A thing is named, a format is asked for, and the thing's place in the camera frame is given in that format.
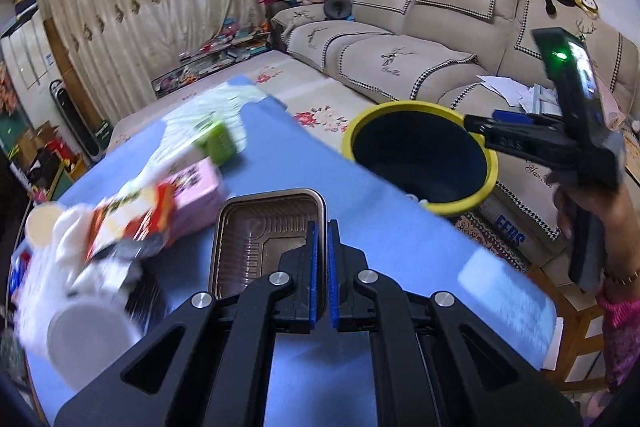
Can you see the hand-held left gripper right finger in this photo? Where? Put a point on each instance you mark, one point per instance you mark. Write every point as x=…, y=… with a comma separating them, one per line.
x=333, y=277

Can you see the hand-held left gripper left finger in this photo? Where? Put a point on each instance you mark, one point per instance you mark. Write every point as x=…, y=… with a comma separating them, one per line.
x=312, y=277

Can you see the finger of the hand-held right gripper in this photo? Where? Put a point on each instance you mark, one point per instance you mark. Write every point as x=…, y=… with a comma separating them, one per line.
x=510, y=139
x=512, y=116

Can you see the brown plastic tray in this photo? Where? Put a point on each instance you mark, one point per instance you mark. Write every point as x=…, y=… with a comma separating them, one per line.
x=260, y=232

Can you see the yellow trash bin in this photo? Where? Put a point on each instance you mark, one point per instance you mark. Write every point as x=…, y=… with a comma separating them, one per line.
x=420, y=152

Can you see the pink box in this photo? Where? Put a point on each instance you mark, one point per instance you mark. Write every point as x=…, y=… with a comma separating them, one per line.
x=200, y=192

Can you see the red snack packet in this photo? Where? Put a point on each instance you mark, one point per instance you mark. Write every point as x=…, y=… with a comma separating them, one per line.
x=135, y=217

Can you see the white paper cup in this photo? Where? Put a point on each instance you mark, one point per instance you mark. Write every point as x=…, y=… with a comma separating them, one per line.
x=90, y=342

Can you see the person's right hand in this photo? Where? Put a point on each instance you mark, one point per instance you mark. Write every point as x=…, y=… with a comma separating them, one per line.
x=620, y=227

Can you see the white papers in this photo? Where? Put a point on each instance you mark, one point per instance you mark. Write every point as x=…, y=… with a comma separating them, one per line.
x=505, y=89

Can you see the patterned rug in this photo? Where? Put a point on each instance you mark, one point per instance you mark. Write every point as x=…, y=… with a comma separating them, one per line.
x=492, y=242

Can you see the blue tablecloth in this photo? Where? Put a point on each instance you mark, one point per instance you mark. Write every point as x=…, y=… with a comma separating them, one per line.
x=310, y=157

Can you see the beige sofa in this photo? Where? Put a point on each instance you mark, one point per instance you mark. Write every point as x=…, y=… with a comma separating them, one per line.
x=400, y=57

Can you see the yellow plush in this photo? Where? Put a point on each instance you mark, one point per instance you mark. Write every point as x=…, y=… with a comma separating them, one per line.
x=585, y=2

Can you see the green and white carton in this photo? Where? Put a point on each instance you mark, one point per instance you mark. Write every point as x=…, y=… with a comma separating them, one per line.
x=220, y=144

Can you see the black packet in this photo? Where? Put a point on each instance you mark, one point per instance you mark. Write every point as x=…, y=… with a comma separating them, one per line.
x=147, y=302

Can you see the wooden stool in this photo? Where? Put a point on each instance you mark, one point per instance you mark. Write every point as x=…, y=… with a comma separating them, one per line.
x=575, y=332

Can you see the black round cushion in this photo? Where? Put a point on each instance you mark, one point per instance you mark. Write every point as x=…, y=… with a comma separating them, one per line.
x=337, y=8

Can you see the white crumpled paper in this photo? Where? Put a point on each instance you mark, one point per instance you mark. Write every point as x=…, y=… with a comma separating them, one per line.
x=75, y=237

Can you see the row of toys and books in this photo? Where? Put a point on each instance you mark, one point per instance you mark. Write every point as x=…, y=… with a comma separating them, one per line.
x=215, y=57

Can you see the beige cup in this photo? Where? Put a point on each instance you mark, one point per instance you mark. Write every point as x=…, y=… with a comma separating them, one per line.
x=42, y=227

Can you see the tower fan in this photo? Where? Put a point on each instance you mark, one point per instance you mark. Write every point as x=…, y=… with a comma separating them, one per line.
x=82, y=127

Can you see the pile of red toys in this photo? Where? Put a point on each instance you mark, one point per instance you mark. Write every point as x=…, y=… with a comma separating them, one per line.
x=55, y=157

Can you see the blue red packet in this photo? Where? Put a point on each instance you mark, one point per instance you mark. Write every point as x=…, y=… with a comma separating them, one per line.
x=19, y=274

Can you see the white wardrobe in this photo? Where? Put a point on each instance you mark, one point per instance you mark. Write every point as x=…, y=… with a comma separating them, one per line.
x=25, y=57

